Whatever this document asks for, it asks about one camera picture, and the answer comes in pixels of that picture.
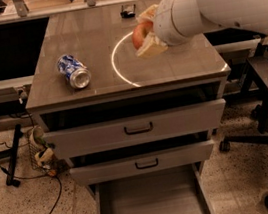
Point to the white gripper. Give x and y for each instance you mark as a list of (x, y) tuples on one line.
[(162, 23)]

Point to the red apple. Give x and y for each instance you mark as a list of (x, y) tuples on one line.
[(140, 32)]

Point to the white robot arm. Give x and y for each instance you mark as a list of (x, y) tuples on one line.
[(251, 15)]

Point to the small black object on counter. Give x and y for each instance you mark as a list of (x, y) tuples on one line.
[(128, 11)]

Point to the grey drawer cabinet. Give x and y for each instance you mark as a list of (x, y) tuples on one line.
[(122, 85)]

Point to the top drawer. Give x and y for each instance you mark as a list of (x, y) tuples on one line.
[(154, 126)]

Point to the drawer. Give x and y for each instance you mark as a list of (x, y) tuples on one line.
[(177, 190), (154, 126), (144, 163)]

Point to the middle drawer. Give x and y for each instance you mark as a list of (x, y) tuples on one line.
[(144, 163)]

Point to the bottom drawer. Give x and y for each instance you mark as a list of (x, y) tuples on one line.
[(177, 190)]

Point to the blue white soda can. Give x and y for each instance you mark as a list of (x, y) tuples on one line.
[(77, 74)]

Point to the black stand base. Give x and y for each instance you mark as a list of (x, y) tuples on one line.
[(11, 154)]

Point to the wire basket with items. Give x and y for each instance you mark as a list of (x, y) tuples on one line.
[(42, 154)]

